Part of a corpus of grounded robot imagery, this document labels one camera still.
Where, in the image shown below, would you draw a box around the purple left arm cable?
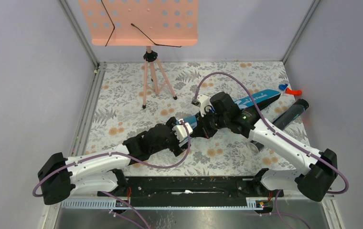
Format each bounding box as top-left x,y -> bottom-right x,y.
32,121 -> 192,198

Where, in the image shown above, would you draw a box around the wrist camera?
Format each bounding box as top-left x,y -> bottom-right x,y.
192,94 -> 214,117
172,123 -> 193,142

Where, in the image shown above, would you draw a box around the orange clip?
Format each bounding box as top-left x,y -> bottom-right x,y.
285,88 -> 302,96

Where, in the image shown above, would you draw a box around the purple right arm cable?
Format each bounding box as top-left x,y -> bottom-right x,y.
194,72 -> 350,195

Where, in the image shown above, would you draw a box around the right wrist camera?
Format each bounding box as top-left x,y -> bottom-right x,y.
192,94 -> 214,117

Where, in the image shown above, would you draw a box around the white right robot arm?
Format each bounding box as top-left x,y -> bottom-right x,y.
193,92 -> 339,202

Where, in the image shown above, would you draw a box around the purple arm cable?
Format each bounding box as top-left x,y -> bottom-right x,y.
194,72 -> 350,195
32,121 -> 192,198

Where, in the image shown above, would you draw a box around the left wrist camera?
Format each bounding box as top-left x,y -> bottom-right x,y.
172,123 -> 193,142

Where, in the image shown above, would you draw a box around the black shuttlecock tube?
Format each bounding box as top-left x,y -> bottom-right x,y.
247,99 -> 309,154

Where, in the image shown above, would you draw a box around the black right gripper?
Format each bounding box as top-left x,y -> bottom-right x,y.
194,107 -> 229,139

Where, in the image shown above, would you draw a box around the pink tripod stand legs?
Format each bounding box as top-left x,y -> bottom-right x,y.
142,46 -> 178,109

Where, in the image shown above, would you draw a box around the blue sport racket bag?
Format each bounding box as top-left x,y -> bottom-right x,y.
176,89 -> 281,138

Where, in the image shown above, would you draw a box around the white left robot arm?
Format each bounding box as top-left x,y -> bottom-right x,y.
32,116 -> 197,205

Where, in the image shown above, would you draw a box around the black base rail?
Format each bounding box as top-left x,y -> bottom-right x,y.
110,176 -> 277,208

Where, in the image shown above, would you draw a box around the blue clip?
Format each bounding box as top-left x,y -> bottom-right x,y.
278,83 -> 288,91

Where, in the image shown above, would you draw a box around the pink perforated music stand desk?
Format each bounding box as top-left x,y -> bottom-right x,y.
77,0 -> 199,47

